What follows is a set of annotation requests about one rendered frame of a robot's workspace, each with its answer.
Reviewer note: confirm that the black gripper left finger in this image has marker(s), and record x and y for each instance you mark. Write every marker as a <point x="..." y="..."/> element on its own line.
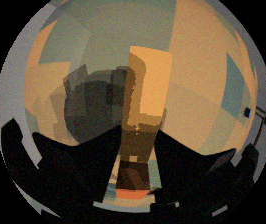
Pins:
<point x="90" y="162"/>

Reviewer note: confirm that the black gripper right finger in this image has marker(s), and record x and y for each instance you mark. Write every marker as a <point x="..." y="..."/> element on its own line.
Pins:
<point x="181" y="168"/>

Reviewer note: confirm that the blue cube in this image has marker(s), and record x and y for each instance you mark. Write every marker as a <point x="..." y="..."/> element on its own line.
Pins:
<point x="247" y="112"/>

